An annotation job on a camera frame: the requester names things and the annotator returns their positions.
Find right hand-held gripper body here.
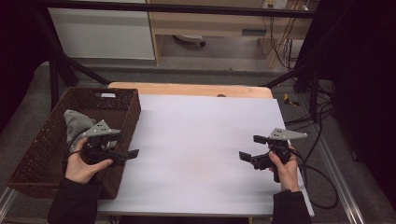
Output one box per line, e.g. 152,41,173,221
250,128,308,171

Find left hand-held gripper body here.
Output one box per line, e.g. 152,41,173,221
81,119,129,167

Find grey skirt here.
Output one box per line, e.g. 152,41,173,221
64,109,98,151

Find brown woven basket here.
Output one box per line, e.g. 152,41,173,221
6,87,142,200

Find person's right hand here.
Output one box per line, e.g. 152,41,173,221
269,152,301,192

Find person's left hand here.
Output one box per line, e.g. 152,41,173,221
64,137,114,185

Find yellow and black tool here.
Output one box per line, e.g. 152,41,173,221
283,92,301,107

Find black metal stand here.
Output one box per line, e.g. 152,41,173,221
32,8,111,110
263,59,321,122

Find light wooden table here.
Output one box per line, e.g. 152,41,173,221
107,81,275,100

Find white cabinet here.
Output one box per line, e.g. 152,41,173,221
48,7,156,61

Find black curtain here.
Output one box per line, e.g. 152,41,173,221
295,0,396,213
0,0,55,132

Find chair base with caster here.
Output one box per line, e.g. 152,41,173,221
172,35,207,48

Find light wooden desk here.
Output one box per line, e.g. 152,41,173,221
146,0,320,69

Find white power strip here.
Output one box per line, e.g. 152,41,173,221
262,0,289,9

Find black metal crossbar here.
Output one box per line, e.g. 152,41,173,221
31,1,331,19

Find left hand-held gripper cable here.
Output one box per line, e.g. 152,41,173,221
63,126,92,166

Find hand-held gripper cable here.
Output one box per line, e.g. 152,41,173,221
289,148,340,210
63,126,92,166

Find black floor cables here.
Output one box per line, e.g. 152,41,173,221
284,88,335,162

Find right hand-held gripper cable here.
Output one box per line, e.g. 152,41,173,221
289,148,340,210

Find aluminium rail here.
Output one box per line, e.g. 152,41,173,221
311,124,365,224
0,186,17,224

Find hanging black cables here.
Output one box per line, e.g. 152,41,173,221
262,8,301,70

